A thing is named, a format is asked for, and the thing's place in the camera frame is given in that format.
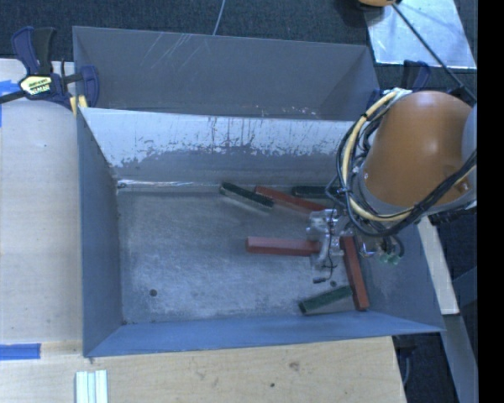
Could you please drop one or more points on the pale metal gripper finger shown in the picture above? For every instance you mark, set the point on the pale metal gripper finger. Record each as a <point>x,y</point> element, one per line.
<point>316,261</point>
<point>328,248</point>

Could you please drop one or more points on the dark green flat block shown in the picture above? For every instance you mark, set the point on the dark green flat block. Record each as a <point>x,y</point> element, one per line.
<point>248,195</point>
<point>313,191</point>
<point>325,298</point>

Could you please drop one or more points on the red-brown flat block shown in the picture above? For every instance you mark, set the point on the red-brown flat block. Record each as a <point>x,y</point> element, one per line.
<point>277,246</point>
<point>357,275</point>
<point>287,199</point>

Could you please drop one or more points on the grey metal bin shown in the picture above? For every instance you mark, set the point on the grey metal bin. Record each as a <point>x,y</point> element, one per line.
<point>201,258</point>

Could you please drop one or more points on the pale wood board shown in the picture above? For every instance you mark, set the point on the pale wood board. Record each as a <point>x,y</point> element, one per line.
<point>38,225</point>

